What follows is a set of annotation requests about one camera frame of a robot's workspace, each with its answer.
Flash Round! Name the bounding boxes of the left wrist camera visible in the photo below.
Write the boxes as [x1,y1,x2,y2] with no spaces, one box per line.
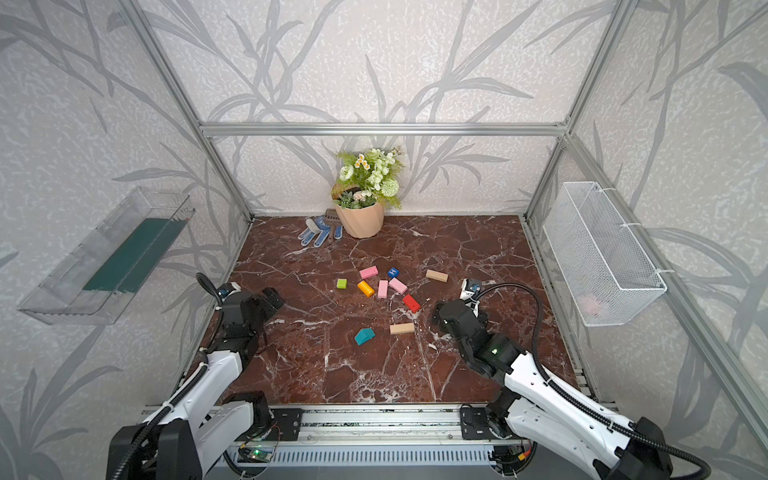
[216,282,241,301]

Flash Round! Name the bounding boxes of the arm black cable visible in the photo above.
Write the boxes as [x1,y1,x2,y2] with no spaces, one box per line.
[473,281,713,480]
[110,272,226,480]

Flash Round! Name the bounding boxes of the right base connector wires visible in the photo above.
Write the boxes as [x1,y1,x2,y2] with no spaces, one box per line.
[488,440,535,475]

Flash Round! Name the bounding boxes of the orange rectangular block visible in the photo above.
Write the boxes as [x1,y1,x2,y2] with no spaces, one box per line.
[357,280,375,297]

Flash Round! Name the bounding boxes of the green artificial plant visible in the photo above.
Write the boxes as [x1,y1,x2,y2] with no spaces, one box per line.
[331,147,404,210]

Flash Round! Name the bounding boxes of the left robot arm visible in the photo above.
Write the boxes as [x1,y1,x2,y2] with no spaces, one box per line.
[106,284,284,479]

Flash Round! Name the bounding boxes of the pink block far left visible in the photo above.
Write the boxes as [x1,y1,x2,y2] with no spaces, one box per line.
[359,266,379,279]

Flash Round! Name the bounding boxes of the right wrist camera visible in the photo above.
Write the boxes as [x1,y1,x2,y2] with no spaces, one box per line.
[460,278,482,302]

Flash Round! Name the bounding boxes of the blue dotted work glove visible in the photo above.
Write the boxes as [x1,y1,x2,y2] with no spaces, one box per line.
[298,216,343,248]

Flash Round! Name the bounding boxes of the teal wedge block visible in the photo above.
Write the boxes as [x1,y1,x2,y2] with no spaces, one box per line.
[354,328,376,346]

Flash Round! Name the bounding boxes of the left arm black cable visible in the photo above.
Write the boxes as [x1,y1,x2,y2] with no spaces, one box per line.
[110,272,226,480]

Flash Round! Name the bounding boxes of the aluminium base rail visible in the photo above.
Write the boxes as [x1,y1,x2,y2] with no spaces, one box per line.
[205,404,546,477]

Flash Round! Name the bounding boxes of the pink block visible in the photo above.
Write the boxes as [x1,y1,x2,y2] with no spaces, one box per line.
[377,280,389,299]
[359,266,379,279]
[388,278,407,294]

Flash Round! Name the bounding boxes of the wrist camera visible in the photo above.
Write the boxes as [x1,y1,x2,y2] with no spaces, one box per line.
[216,282,241,301]
[460,278,482,302]

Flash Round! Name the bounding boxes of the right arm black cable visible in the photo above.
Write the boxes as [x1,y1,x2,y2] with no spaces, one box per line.
[473,281,713,480]

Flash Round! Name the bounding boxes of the pink object in basket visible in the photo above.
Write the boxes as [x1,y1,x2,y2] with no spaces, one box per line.
[577,294,606,318]

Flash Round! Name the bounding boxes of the white wire basket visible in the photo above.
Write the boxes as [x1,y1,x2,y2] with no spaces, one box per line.
[543,181,667,327]

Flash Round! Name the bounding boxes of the pink block right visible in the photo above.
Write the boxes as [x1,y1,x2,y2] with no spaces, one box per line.
[388,278,407,294]

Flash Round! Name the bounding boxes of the aluminium cage frame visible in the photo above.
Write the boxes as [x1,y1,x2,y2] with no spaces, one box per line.
[118,1,767,448]

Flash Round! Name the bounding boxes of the clear plastic wall shelf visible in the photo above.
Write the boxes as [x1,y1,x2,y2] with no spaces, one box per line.
[18,187,195,325]

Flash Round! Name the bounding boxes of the natural wood block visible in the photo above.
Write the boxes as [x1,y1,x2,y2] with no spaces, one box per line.
[389,323,415,335]
[426,269,448,283]

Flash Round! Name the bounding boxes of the pink block middle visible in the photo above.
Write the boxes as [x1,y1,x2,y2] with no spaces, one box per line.
[377,280,389,299]

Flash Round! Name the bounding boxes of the beige flower pot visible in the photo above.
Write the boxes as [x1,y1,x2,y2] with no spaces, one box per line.
[335,202,385,239]

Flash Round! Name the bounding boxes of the red rectangular block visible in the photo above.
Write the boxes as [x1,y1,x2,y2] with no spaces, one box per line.
[403,295,421,313]

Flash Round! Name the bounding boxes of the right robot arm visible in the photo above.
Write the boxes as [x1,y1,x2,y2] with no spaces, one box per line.
[432,299,673,479]

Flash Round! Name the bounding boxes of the left green circuit board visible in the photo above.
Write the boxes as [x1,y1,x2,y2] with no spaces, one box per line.
[238,445,273,463]

